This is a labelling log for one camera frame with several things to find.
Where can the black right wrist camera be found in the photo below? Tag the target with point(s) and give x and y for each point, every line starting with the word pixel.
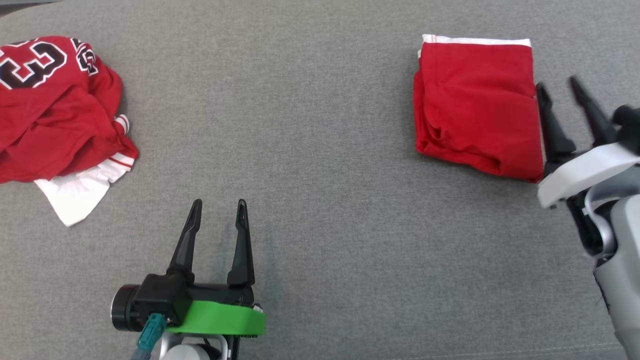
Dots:
pixel 629 122

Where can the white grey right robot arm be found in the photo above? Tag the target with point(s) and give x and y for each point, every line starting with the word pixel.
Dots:
pixel 625 280

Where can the grey fabric sofa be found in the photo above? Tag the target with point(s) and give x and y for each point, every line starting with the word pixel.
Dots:
pixel 320 200

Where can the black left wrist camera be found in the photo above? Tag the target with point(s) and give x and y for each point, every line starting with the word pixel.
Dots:
pixel 155 300

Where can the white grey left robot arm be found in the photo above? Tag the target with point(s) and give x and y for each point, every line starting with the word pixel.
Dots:
pixel 195 350

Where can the red shorts white hem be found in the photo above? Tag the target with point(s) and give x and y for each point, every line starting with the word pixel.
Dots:
pixel 475 110

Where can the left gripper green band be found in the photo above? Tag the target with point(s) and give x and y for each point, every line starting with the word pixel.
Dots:
pixel 220 317

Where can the red number print jersey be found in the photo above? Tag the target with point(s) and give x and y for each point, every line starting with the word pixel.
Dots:
pixel 60 125

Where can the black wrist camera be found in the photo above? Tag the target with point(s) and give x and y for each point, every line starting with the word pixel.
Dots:
pixel 629 122
pixel 155 300

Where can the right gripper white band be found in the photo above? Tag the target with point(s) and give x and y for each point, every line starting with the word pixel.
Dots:
pixel 585 172

